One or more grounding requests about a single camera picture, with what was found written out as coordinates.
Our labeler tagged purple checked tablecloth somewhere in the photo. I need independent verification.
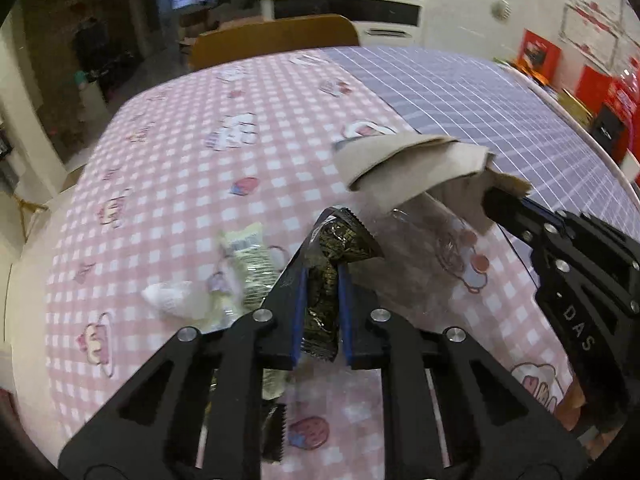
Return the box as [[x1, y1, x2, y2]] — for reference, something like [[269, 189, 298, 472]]
[[320, 45, 636, 221]]

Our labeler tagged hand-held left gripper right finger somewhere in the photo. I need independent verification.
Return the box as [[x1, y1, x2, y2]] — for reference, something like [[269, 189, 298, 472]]
[[336, 262, 588, 480]]

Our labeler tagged dark foil wrapper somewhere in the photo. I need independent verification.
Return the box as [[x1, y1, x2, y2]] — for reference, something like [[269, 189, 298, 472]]
[[300, 205, 386, 361]]

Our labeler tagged pale yellow wrapper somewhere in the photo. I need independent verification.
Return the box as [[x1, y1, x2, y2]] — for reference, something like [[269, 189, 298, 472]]
[[210, 222, 291, 401]]

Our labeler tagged white crumpled wrapper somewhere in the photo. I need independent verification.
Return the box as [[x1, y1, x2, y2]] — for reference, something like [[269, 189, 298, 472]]
[[141, 280, 221, 331]]

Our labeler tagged red and black bag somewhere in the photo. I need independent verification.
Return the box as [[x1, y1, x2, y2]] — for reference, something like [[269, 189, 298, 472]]
[[592, 57, 640, 161]]

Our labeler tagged yellow green box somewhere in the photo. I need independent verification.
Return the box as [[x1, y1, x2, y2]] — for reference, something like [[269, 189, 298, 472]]
[[555, 89, 591, 128]]

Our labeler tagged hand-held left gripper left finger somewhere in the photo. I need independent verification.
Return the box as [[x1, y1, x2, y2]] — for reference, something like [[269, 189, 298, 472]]
[[57, 240, 308, 480]]

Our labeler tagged red box with black picture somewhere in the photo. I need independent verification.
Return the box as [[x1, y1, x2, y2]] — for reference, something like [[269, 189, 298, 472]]
[[515, 29, 562, 86]]

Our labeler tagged white and black sideboard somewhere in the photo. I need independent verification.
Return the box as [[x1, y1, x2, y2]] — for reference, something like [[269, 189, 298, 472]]
[[257, 0, 423, 43]]

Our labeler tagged person's right hand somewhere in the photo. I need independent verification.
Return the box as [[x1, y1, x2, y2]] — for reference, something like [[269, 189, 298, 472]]
[[555, 375, 621, 461]]

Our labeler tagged wooden chair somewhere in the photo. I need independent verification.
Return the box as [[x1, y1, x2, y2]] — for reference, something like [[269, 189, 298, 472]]
[[187, 14, 361, 72]]

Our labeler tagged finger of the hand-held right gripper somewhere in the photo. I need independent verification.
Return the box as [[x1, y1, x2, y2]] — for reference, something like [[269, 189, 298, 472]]
[[520, 197, 581, 226], [481, 187, 556, 261]]

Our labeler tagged black serrated wrapper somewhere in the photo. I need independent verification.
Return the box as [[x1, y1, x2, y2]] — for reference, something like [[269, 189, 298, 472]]
[[260, 402, 286, 462]]

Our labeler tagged clear plastic bag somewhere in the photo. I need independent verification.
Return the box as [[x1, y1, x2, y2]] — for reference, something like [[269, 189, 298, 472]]
[[360, 192, 501, 321]]

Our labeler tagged plain red box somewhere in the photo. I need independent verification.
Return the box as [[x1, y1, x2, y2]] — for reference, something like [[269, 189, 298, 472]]
[[575, 65, 616, 116]]

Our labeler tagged pink checked tablecloth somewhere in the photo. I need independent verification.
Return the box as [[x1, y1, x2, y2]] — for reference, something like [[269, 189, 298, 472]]
[[45, 47, 576, 480]]

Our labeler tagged brown paper bag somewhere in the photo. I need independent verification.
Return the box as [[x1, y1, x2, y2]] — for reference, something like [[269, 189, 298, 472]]
[[332, 134, 533, 236]]

